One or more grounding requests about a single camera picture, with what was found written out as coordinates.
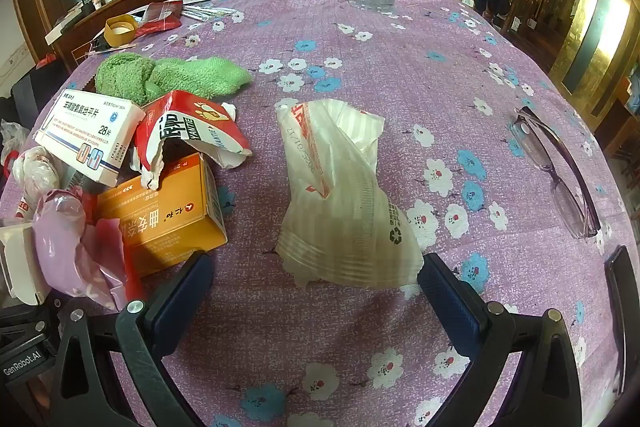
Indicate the white paper sachets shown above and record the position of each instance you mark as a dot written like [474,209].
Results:
[207,13]

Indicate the brown tape roll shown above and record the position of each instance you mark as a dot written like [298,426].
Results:
[122,32]

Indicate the gold framed panel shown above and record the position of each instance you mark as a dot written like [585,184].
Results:
[595,17]

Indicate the small white carton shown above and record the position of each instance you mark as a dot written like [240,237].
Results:
[17,257]

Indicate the green towel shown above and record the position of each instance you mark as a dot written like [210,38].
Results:
[175,77]

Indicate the white medicine box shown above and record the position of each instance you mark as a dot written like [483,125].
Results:
[85,132]

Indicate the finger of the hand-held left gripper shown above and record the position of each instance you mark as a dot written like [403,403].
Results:
[27,332]

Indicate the red torn carton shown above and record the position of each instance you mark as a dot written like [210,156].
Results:
[195,122]

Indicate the purple floral tablecloth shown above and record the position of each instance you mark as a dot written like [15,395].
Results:
[350,72]

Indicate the orange medicine box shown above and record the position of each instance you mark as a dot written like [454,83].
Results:
[165,227]

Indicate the purple framed eyeglasses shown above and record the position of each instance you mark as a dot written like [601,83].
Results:
[535,142]

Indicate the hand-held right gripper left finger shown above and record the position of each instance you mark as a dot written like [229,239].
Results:
[181,299]

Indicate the red packet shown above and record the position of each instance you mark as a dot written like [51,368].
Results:
[160,18]

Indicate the pink plastic bag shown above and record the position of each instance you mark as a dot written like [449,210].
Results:
[65,247]

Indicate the white plastic bag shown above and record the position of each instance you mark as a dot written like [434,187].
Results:
[340,207]

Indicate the crumpled pale plastic wrapper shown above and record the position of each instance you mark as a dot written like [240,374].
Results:
[32,169]

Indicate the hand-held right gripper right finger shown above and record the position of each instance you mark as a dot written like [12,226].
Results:
[452,302]

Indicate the clear plastic bag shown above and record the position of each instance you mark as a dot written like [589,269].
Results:
[12,134]

